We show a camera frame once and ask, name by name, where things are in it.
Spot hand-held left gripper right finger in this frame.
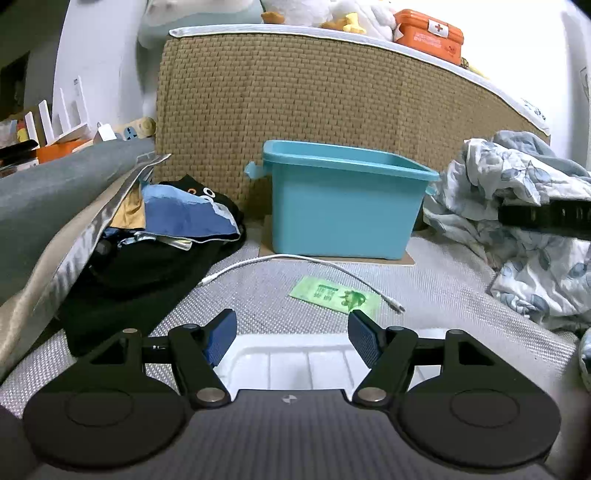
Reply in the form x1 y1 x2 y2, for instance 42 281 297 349
347 310 532 409

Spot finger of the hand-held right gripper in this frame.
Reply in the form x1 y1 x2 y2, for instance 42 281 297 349
498 198 591 241

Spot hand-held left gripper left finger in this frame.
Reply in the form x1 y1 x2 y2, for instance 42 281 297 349
48 308 238 409

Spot teal plastic storage bin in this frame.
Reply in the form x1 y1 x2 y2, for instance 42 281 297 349
245 140 440 261

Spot floral white quilt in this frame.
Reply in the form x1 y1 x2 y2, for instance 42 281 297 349
422 130 591 333

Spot green flat packet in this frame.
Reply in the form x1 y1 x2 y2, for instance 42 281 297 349
288 276 382 315

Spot black clothing with orange print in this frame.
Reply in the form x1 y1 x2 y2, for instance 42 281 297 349
58 174 247 356

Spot yellow-brown cloth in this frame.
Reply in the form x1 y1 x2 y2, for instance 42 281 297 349
111 189 146 229

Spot beige pillow with silver edge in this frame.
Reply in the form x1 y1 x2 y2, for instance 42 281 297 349
0 154 171 370

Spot orange first-aid box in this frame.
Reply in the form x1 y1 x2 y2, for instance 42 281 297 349
393 9 464 65

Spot yellow and blue power strip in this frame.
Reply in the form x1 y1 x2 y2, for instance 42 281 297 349
115 117 157 141

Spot woven wicker headboard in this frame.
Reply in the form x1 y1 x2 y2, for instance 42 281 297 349
154 25 552 241

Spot white router with antennas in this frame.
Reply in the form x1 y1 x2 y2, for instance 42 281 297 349
25 76 93 144

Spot white duck plush yellow feet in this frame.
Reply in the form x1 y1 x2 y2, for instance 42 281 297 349
321 0 398 41

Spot black tablet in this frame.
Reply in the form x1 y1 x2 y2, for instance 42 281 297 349
0 141 40 162

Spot teal and beige plush cushion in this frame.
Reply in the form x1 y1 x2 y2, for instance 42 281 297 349
139 0 265 49

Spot white lid with blue handle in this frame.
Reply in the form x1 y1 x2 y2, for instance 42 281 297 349
215 329 455 393

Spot white charging cable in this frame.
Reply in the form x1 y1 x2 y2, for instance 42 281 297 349
202 253 406 313

